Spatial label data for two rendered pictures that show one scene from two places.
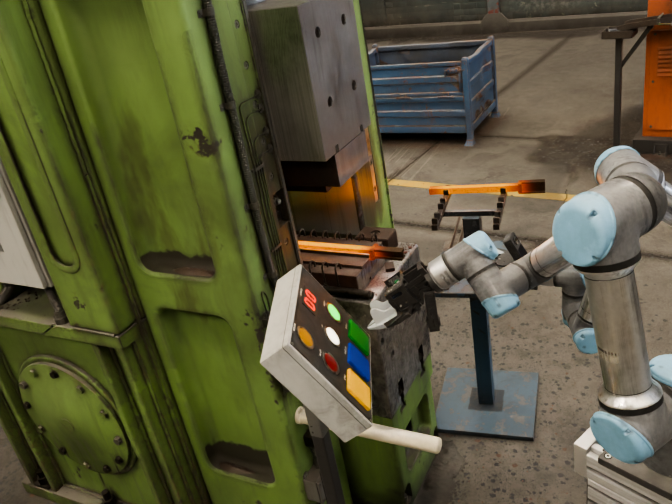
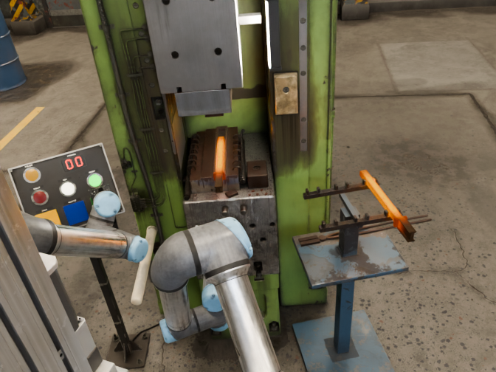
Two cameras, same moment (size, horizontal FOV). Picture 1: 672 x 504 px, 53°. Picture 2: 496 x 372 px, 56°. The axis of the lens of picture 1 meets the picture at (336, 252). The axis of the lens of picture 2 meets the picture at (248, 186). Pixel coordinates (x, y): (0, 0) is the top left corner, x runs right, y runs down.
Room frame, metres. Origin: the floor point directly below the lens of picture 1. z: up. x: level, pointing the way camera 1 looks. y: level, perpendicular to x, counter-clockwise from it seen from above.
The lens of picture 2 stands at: (1.16, -1.54, 2.03)
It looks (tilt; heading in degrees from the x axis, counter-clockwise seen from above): 35 degrees down; 60
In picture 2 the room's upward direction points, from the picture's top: 5 degrees counter-clockwise
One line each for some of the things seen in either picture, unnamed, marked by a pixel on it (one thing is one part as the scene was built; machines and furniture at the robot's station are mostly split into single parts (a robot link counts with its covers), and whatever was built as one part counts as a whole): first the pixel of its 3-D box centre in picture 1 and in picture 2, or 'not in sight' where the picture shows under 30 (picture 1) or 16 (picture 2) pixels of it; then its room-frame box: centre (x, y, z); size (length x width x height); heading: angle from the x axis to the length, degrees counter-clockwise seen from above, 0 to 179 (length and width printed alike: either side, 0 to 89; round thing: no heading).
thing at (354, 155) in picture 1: (290, 157); (206, 81); (1.94, 0.08, 1.32); 0.42 x 0.20 x 0.10; 58
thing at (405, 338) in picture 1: (331, 319); (233, 201); (1.99, 0.06, 0.69); 0.56 x 0.38 x 0.45; 58
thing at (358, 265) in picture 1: (312, 261); (216, 156); (1.94, 0.08, 0.96); 0.42 x 0.20 x 0.09; 58
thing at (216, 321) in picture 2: (577, 309); (213, 314); (1.52, -0.62, 0.88); 0.11 x 0.08 x 0.11; 169
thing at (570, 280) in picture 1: (576, 275); (215, 291); (1.53, -0.63, 0.98); 0.11 x 0.08 x 0.09; 58
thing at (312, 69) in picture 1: (280, 70); (209, 18); (1.98, 0.06, 1.56); 0.42 x 0.39 x 0.40; 58
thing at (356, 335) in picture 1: (357, 338); not in sight; (1.39, -0.01, 1.01); 0.07 x 0.05 x 0.07; 173
